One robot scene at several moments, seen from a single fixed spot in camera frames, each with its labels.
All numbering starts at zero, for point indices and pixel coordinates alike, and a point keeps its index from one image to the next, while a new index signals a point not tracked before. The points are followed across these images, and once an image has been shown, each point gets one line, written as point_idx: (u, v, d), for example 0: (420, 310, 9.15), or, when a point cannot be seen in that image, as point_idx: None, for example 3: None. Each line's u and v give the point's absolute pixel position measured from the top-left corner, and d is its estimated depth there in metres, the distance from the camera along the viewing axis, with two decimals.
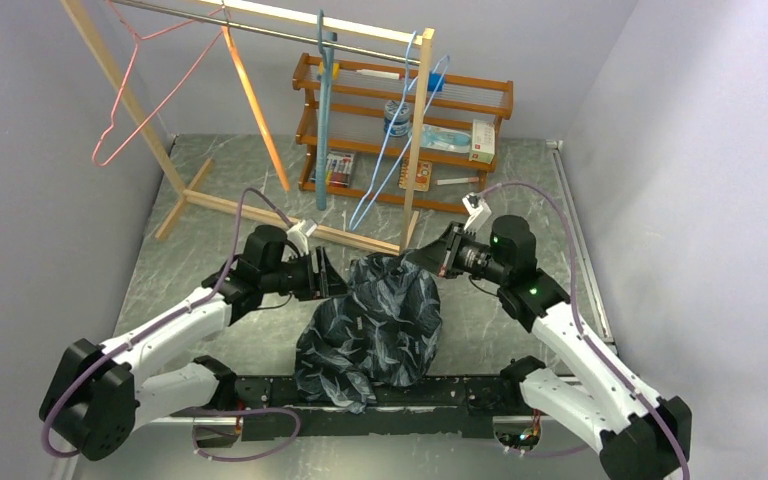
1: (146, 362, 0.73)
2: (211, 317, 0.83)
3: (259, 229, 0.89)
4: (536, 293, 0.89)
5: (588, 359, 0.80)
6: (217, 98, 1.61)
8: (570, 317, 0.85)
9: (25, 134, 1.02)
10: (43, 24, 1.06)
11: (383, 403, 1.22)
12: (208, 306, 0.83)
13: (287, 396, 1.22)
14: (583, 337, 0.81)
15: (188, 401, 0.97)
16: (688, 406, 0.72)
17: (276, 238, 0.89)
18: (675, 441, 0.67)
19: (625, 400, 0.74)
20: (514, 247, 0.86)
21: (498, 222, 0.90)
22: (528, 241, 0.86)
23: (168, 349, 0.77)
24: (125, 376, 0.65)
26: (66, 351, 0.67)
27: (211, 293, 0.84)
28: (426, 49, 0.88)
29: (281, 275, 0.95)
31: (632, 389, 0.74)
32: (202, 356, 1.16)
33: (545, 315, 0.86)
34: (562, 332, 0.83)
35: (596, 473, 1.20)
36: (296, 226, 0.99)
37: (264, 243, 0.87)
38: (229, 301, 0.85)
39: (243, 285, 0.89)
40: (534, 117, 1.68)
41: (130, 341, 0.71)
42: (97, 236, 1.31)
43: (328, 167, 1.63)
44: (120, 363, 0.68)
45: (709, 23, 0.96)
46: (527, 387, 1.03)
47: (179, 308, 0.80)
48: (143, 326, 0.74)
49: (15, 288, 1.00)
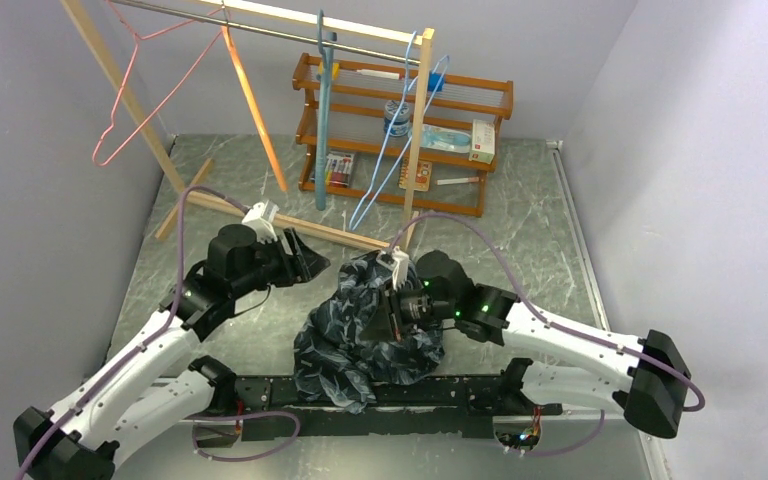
1: (103, 418, 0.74)
2: (172, 348, 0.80)
3: (223, 233, 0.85)
4: (489, 308, 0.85)
5: (568, 340, 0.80)
6: (217, 98, 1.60)
8: (529, 313, 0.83)
9: (26, 133, 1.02)
10: (43, 23, 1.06)
11: (383, 403, 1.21)
12: (164, 339, 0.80)
13: (288, 397, 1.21)
14: (550, 325, 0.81)
15: (183, 416, 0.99)
16: (665, 334, 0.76)
17: (241, 240, 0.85)
18: (674, 370, 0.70)
19: (617, 359, 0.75)
20: (446, 281, 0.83)
21: (423, 266, 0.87)
22: (454, 270, 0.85)
23: (129, 394, 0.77)
24: (72, 452, 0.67)
26: (18, 421, 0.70)
27: (166, 325, 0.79)
28: (425, 49, 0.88)
29: (254, 272, 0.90)
31: (616, 347, 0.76)
32: (201, 357, 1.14)
33: (507, 325, 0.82)
34: (530, 330, 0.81)
35: (596, 473, 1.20)
36: (257, 215, 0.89)
37: (229, 250, 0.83)
38: (187, 326, 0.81)
39: (212, 297, 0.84)
40: (534, 117, 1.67)
41: (76, 406, 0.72)
42: (97, 236, 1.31)
43: (328, 167, 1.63)
44: (69, 432, 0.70)
45: (708, 24, 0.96)
46: (529, 389, 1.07)
47: (131, 351, 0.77)
48: (91, 382, 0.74)
49: (15, 288, 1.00)
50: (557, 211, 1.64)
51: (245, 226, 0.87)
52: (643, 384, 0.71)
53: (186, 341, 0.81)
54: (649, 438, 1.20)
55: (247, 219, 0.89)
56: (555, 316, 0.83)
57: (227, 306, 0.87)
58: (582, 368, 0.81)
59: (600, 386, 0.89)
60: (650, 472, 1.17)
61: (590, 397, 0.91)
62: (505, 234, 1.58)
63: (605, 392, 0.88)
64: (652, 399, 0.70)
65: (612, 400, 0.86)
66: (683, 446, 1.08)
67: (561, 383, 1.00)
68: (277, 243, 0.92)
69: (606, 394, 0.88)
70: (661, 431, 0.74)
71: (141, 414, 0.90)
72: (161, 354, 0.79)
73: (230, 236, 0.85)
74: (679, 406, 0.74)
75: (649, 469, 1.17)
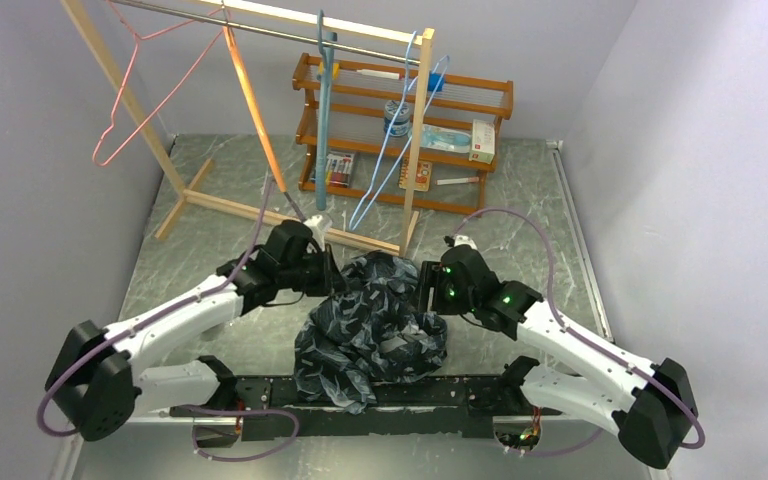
1: (149, 350, 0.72)
2: (221, 307, 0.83)
3: (287, 224, 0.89)
4: (510, 301, 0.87)
5: (577, 347, 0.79)
6: (217, 98, 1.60)
8: (548, 314, 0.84)
9: (26, 133, 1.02)
10: (43, 22, 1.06)
11: (383, 403, 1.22)
12: (218, 296, 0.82)
13: (287, 396, 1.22)
14: (566, 329, 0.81)
15: (187, 397, 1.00)
16: (681, 366, 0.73)
17: (301, 233, 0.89)
18: (681, 402, 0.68)
19: (624, 376, 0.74)
20: (464, 266, 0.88)
21: (448, 251, 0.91)
22: (474, 258, 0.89)
23: (175, 336, 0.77)
24: (123, 366, 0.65)
26: (73, 331, 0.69)
27: (223, 284, 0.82)
28: (426, 49, 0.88)
29: (299, 268, 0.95)
31: (626, 365, 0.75)
32: (205, 356, 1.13)
33: (524, 320, 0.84)
34: (546, 330, 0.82)
35: (596, 473, 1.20)
36: (315, 221, 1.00)
37: (288, 237, 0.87)
38: (240, 293, 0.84)
39: (261, 277, 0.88)
40: (534, 117, 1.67)
41: (133, 329, 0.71)
42: (97, 236, 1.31)
43: (328, 167, 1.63)
44: (120, 351, 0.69)
45: (709, 23, 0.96)
46: (528, 389, 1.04)
47: (189, 296, 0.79)
48: (149, 313, 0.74)
49: (15, 287, 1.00)
50: (557, 211, 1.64)
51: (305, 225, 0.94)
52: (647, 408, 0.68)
53: (232, 308, 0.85)
54: None
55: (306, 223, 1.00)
56: (575, 324, 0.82)
57: (267, 290, 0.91)
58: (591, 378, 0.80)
59: (601, 401, 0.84)
60: (649, 472, 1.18)
61: (591, 412, 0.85)
62: (505, 234, 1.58)
63: (606, 407, 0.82)
64: (649, 422, 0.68)
65: (609, 417, 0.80)
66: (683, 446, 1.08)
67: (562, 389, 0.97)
68: (325, 255, 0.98)
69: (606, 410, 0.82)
70: (648, 456, 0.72)
71: (160, 376, 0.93)
72: (210, 310, 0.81)
73: (291, 228, 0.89)
74: (676, 439, 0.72)
75: (649, 469, 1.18)
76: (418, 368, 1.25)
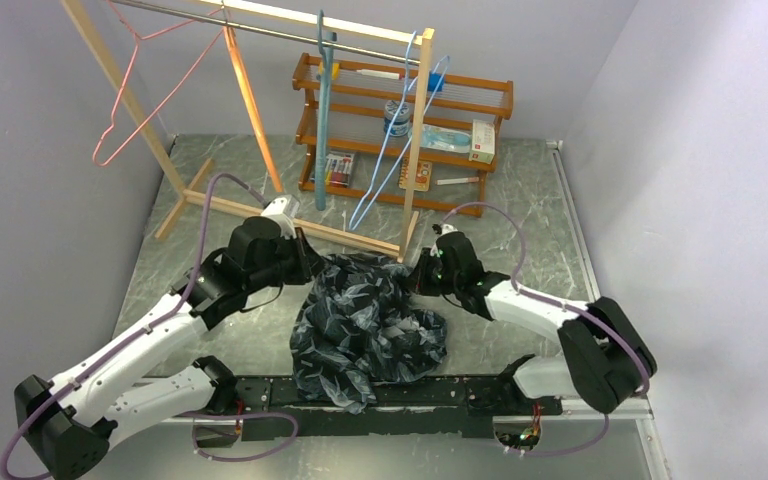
1: (99, 398, 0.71)
2: (177, 334, 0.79)
3: (247, 225, 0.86)
4: (483, 283, 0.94)
5: (532, 304, 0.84)
6: (217, 98, 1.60)
8: (507, 285, 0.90)
9: (27, 133, 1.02)
10: (43, 22, 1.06)
11: (383, 402, 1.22)
12: (171, 324, 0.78)
13: (287, 397, 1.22)
14: (520, 292, 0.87)
15: (178, 411, 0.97)
16: (617, 303, 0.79)
17: (266, 232, 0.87)
18: (604, 325, 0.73)
19: (556, 314, 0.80)
20: (455, 251, 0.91)
21: (439, 236, 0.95)
22: (464, 243, 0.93)
23: (130, 374, 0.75)
24: (66, 425, 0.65)
26: (19, 389, 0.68)
27: (175, 308, 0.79)
28: (425, 49, 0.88)
29: (271, 268, 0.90)
31: (562, 306, 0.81)
32: (206, 357, 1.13)
33: (488, 292, 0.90)
34: (503, 296, 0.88)
35: (595, 473, 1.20)
36: (279, 209, 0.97)
37: (250, 238, 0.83)
38: (196, 314, 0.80)
39: (225, 286, 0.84)
40: (534, 117, 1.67)
41: (75, 380, 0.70)
42: (97, 236, 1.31)
43: (328, 167, 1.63)
44: (65, 407, 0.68)
45: (708, 22, 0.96)
46: (519, 375, 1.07)
47: (137, 331, 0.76)
48: (95, 358, 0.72)
49: (14, 287, 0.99)
50: (557, 211, 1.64)
51: (272, 223, 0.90)
52: (575, 333, 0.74)
53: (194, 330, 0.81)
54: (649, 439, 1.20)
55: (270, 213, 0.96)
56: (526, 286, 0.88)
57: (240, 297, 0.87)
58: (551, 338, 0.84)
59: None
60: (649, 472, 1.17)
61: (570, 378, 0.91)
62: (505, 234, 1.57)
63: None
64: (575, 345, 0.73)
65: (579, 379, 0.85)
66: (684, 446, 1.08)
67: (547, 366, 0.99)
68: (296, 241, 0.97)
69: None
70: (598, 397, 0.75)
71: (143, 400, 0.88)
72: (164, 340, 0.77)
73: (253, 228, 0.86)
74: (624, 380, 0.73)
75: (649, 469, 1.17)
76: (416, 360, 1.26)
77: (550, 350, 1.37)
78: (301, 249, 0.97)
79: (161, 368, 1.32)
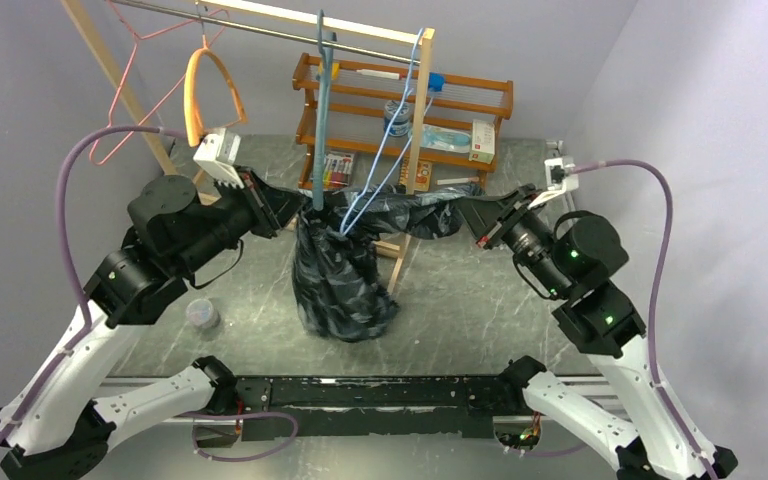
1: (50, 426, 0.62)
2: (104, 348, 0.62)
3: (145, 192, 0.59)
4: (612, 321, 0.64)
5: (652, 408, 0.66)
6: (217, 98, 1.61)
8: (646, 359, 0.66)
9: (26, 133, 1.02)
10: (43, 22, 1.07)
11: (382, 402, 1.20)
12: (92, 341, 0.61)
13: (288, 397, 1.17)
14: (657, 387, 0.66)
15: (179, 411, 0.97)
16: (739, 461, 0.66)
17: (170, 204, 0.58)
18: None
19: (686, 460, 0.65)
20: (602, 272, 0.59)
21: (591, 232, 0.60)
22: (620, 260, 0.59)
23: (77, 393, 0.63)
24: (22, 464, 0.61)
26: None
27: (86, 328, 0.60)
28: (426, 49, 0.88)
29: (210, 237, 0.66)
31: (697, 449, 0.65)
32: (206, 356, 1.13)
33: (620, 355, 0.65)
34: (635, 378, 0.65)
35: (593, 473, 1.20)
36: (212, 154, 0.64)
37: (152, 219, 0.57)
38: (113, 324, 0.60)
39: (151, 275, 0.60)
40: (534, 117, 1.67)
41: (12, 420, 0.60)
42: (96, 237, 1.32)
43: (328, 167, 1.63)
44: (15, 446, 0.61)
45: (709, 22, 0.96)
46: (529, 393, 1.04)
47: (54, 357, 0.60)
48: (25, 391, 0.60)
49: (13, 287, 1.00)
50: (557, 211, 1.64)
51: (186, 180, 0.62)
52: None
53: (128, 335, 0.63)
54: None
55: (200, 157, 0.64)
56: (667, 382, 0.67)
57: (174, 287, 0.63)
58: (631, 416, 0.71)
59: (607, 432, 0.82)
60: None
61: (593, 437, 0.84)
62: None
63: (611, 440, 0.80)
64: None
65: (613, 449, 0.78)
66: None
67: (564, 403, 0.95)
68: (245, 192, 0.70)
69: (611, 443, 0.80)
70: None
71: (140, 403, 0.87)
72: (91, 357, 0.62)
73: (155, 196, 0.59)
74: None
75: None
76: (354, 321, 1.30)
77: (550, 350, 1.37)
78: (257, 200, 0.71)
79: (161, 368, 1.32)
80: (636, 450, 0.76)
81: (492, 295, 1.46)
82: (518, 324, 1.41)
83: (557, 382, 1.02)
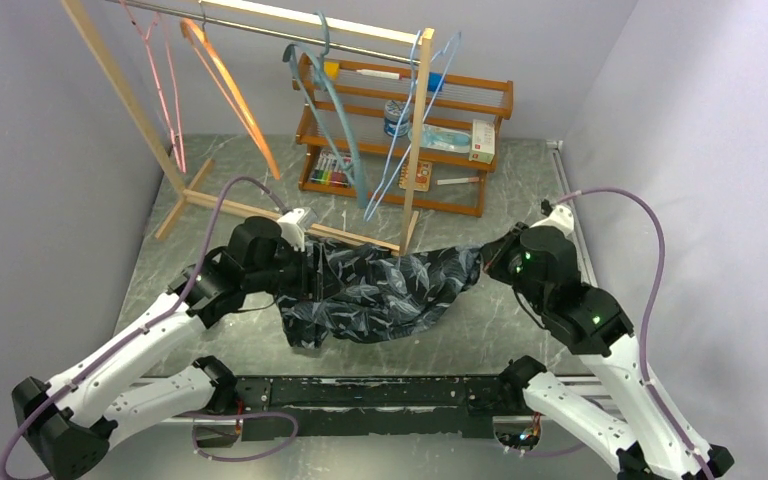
1: (97, 398, 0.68)
2: (176, 334, 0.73)
3: (250, 223, 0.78)
4: (600, 322, 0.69)
5: (644, 406, 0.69)
6: (217, 98, 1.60)
8: (635, 357, 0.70)
9: (26, 132, 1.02)
10: (42, 21, 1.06)
11: (382, 403, 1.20)
12: (168, 324, 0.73)
13: (288, 397, 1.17)
14: (646, 385, 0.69)
15: (177, 412, 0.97)
16: (733, 458, 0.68)
17: (267, 232, 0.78)
18: None
19: (680, 458, 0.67)
20: (554, 259, 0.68)
21: (533, 233, 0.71)
22: (567, 250, 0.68)
23: (131, 373, 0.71)
24: (63, 429, 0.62)
26: (17, 390, 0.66)
27: (172, 308, 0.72)
28: (425, 49, 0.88)
29: (270, 271, 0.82)
31: (689, 445, 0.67)
32: (206, 356, 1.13)
33: (608, 354, 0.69)
34: (624, 375, 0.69)
35: (591, 473, 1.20)
36: (295, 219, 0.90)
37: (251, 237, 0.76)
38: (193, 314, 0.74)
39: (223, 284, 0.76)
40: (535, 117, 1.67)
41: (72, 382, 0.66)
42: (97, 236, 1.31)
43: (328, 168, 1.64)
44: (62, 409, 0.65)
45: (710, 21, 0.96)
46: (529, 392, 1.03)
47: (133, 330, 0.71)
48: (91, 359, 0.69)
49: (14, 286, 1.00)
50: None
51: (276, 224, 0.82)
52: None
53: (191, 331, 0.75)
54: None
55: (285, 220, 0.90)
56: (656, 380, 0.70)
57: (236, 298, 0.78)
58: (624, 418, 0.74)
59: (608, 434, 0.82)
60: None
61: (595, 440, 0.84)
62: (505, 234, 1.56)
63: (612, 442, 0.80)
64: None
65: (614, 449, 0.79)
66: None
67: (564, 404, 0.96)
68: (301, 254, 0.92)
69: (611, 444, 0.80)
70: None
71: (141, 400, 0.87)
72: (161, 340, 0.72)
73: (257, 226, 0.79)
74: None
75: None
76: (297, 327, 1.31)
77: (550, 350, 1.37)
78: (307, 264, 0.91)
79: (161, 367, 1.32)
80: (636, 454, 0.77)
81: (492, 295, 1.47)
82: (518, 324, 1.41)
83: (558, 385, 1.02)
